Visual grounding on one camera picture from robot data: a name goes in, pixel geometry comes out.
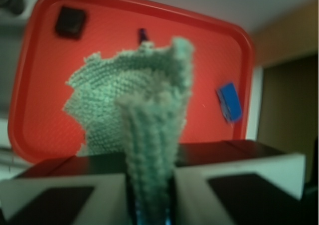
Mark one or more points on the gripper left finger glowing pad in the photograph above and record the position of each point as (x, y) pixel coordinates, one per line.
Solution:
(68, 191)

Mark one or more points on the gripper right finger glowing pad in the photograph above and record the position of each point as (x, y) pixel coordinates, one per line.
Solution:
(242, 182)

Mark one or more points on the small black box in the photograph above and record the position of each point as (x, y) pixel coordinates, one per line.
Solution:
(70, 22)

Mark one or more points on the blue sponge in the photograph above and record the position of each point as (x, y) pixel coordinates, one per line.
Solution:
(229, 102)

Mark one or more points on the red plastic tray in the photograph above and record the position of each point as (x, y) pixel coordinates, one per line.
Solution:
(38, 127)

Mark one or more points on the light blue knitted cloth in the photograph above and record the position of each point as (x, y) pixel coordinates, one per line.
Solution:
(136, 103)

